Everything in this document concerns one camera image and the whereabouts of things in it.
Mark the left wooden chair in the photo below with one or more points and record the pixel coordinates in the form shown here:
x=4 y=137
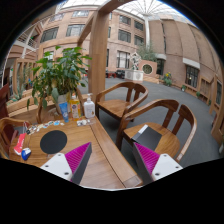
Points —
x=9 y=135

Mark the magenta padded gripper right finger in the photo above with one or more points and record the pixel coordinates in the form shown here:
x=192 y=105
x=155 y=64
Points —
x=153 y=166

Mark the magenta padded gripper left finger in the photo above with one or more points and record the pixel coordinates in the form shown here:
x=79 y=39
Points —
x=70 y=166

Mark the far wooden chair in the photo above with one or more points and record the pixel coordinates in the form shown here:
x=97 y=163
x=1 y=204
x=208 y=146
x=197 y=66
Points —
x=117 y=108

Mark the green potted plant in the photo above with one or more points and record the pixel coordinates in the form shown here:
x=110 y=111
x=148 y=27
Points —
x=59 y=77

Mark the round black mouse pad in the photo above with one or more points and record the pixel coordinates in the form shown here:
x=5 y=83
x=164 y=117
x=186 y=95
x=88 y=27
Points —
x=53 y=142

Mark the near wooden chair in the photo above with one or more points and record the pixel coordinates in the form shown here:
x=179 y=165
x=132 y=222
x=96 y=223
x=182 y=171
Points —
x=169 y=142

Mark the white stone planter statue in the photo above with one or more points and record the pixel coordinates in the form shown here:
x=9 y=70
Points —
x=134 y=73

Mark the wooden pergola post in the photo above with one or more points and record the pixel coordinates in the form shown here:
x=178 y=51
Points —
x=97 y=28

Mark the wooden chair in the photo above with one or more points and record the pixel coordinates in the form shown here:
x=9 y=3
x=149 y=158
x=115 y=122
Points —
x=169 y=142
x=117 y=108
x=9 y=135

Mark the blue and white mouse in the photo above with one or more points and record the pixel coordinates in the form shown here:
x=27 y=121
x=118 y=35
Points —
x=26 y=152

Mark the small clear packet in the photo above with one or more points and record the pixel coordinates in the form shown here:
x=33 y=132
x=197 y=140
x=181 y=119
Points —
x=85 y=122

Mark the yellow liquid bottle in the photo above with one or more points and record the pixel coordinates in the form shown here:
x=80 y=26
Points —
x=75 y=108

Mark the white pump bottle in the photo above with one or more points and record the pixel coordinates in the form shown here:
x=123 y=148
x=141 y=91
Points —
x=89 y=107

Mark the dark grey notebook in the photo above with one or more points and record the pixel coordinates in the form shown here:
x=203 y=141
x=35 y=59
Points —
x=147 y=137

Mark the blue tube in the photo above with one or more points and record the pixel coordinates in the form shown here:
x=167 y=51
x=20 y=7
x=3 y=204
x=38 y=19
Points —
x=64 y=111

